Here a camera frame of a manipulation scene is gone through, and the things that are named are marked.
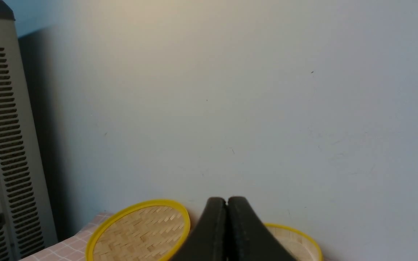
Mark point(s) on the grey vented appliance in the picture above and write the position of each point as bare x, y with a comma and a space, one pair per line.
26, 218

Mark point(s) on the bamboo steamer basket yellow rim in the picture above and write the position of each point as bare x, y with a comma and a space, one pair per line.
302, 246

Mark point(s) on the bamboo steamer lid yellow rim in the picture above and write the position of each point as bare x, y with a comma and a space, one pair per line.
152, 230

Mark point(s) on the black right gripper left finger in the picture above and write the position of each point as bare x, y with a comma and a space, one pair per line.
206, 242

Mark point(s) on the pink checkered tablecloth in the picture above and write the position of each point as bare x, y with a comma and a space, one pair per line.
73, 248

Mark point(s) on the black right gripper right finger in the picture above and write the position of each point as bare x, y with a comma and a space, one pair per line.
248, 238

